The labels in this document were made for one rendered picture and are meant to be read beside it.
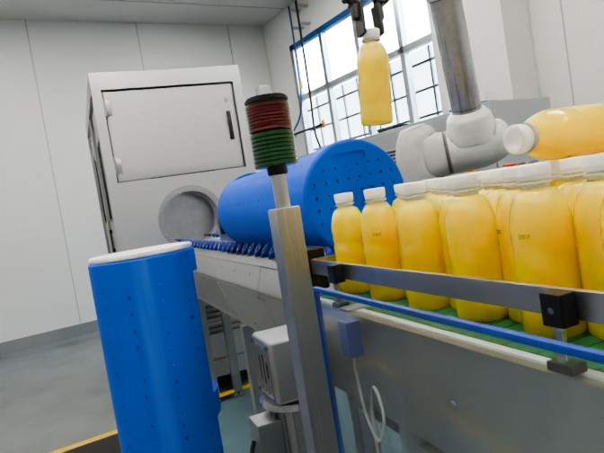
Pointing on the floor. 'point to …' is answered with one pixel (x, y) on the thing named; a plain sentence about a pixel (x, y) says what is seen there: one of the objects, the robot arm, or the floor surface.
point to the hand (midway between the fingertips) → (368, 21)
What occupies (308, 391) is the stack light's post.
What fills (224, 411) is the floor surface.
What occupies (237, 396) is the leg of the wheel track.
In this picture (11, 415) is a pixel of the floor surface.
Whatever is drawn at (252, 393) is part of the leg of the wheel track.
